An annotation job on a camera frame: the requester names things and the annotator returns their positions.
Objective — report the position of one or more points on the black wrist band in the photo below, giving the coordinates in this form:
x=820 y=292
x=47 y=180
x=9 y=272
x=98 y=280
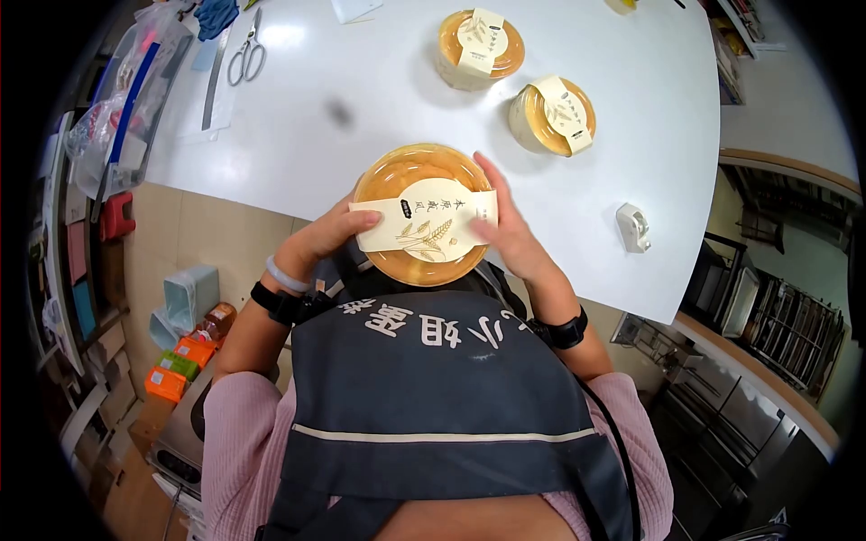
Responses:
x=277 y=303
x=567 y=331

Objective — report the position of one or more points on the grey kitchen scale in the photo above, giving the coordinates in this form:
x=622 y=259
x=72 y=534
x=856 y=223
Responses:
x=179 y=433

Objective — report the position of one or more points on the pile of clear plastic bags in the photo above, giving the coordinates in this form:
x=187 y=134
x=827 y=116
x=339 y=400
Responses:
x=128 y=108

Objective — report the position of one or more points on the white paper sheet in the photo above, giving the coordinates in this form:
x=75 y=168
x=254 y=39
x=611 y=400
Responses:
x=355 y=9

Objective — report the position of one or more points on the person's body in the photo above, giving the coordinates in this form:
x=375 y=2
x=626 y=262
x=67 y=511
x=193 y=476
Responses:
x=433 y=419

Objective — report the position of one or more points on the person's left hand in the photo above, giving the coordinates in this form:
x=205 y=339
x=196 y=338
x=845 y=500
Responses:
x=318 y=240

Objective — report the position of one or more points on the stainless steel cabinet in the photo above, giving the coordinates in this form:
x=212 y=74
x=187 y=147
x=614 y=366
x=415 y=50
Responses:
x=737 y=426

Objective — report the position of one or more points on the person's right hand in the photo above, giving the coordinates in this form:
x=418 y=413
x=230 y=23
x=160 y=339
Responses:
x=517 y=237

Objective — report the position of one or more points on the metal tray rack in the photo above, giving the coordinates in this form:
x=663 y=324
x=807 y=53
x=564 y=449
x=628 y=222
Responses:
x=785 y=324

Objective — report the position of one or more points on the person's right index finger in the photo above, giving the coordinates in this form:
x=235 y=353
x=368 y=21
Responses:
x=492 y=177

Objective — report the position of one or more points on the stack of cardboard boxes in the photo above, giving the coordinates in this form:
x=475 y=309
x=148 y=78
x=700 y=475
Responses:
x=122 y=466

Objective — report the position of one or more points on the cake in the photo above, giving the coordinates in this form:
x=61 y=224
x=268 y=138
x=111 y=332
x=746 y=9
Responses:
x=413 y=166
x=551 y=115
x=480 y=47

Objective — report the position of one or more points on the person's left thumb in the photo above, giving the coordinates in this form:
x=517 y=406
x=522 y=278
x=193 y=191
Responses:
x=362 y=219

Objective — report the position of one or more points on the light blue plastic bin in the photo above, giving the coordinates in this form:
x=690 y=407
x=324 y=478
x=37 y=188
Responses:
x=189 y=297

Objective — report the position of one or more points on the person's right thumb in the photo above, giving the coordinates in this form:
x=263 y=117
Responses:
x=484 y=230

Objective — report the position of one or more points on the long metal ruler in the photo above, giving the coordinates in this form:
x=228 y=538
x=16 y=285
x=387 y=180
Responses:
x=216 y=81

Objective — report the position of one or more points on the orange box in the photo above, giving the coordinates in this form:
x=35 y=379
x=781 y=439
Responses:
x=165 y=383
x=195 y=350

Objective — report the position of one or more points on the full wall shelf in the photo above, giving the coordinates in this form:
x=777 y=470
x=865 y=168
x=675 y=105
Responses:
x=734 y=40

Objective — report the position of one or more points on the green box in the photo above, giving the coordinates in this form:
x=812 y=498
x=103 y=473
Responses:
x=178 y=365

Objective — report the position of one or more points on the cream paper label band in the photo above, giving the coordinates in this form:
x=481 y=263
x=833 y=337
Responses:
x=423 y=220

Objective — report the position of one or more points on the white tape dispenser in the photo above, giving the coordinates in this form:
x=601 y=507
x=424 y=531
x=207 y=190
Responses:
x=634 y=226

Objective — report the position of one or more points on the steel scissors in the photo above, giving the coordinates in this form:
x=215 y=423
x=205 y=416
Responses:
x=247 y=57

